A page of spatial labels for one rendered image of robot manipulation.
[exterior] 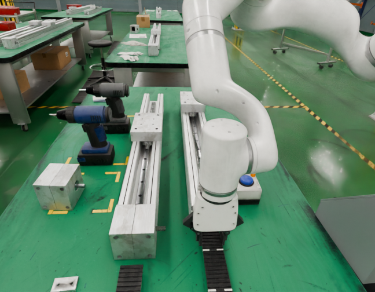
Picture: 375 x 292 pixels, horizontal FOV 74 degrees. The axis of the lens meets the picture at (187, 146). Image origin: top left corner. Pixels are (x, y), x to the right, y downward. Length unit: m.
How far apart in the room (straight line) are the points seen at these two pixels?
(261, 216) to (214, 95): 0.42
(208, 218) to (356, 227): 0.35
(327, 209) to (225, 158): 0.42
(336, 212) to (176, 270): 0.44
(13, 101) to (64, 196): 2.28
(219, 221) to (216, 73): 0.32
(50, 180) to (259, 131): 0.58
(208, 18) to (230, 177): 0.34
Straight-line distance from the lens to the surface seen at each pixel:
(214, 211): 0.57
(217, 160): 0.46
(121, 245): 0.64
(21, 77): 3.61
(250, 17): 0.76
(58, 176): 0.81
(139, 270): 0.62
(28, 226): 0.84
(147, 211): 0.64
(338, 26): 0.76
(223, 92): 0.52
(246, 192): 0.78
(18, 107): 3.01
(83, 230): 0.77
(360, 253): 0.75
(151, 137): 0.91
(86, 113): 0.88
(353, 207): 0.73
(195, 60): 0.55
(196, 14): 0.61
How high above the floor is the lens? 1.34
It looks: 32 degrees down
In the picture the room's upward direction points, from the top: 2 degrees clockwise
